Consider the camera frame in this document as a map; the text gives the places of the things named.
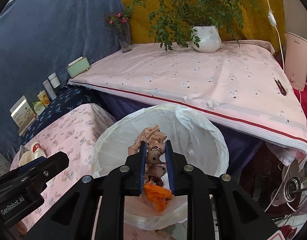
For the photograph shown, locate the small green white box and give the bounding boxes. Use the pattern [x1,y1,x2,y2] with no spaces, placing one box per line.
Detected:
[33,101,45,116]

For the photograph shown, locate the dark red scrunchie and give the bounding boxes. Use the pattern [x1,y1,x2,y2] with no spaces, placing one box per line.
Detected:
[144,175,164,187]

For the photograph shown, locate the navy floral cloth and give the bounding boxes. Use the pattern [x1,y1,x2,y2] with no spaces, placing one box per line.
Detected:
[20,85,109,145]

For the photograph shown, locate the grey foil wrapper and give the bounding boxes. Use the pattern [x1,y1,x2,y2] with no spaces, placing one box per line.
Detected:
[19,145,31,160]

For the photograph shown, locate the white card box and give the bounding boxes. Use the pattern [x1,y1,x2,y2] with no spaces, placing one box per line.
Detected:
[10,95,36,136]

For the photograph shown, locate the pink white appliance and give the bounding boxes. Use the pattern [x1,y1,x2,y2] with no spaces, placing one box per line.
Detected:
[284,32,307,91]

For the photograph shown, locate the white cosmetic tube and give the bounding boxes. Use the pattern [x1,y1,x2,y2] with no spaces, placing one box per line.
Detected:
[43,80,57,101]

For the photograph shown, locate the green plant white pot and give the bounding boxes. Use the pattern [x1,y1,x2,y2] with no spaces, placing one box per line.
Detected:
[147,0,259,53]

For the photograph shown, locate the mint green tissue box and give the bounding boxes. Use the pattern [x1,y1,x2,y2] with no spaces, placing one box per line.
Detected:
[66,56,90,78]

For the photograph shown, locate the orange plastic snack bag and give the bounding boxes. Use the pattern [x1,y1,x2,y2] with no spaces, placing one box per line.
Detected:
[143,182,173,212]

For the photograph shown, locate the mustard yellow backdrop cloth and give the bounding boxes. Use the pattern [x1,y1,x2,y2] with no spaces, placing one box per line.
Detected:
[122,0,285,51]

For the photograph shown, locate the glass vase pink flowers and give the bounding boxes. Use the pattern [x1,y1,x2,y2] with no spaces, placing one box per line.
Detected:
[105,11,132,53]

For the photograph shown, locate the white lined trash bin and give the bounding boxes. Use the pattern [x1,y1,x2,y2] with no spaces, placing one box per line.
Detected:
[92,104,229,230]

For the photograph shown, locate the small orange print box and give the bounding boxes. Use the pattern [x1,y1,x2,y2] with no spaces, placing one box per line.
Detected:
[37,90,51,108]

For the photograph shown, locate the white cosmetic jar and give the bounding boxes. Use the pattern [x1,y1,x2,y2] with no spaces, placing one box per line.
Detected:
[48,73,61,88]

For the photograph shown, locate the blue grey backdrop cloth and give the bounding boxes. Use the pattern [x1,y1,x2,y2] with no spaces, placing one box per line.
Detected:
[0,0,123,160]

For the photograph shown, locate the black clip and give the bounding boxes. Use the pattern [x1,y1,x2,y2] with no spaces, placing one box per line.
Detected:
[274,79,287,96]

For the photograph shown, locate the pale pink dotted cloth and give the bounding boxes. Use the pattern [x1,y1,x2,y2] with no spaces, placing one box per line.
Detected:
[69,43,307,152]

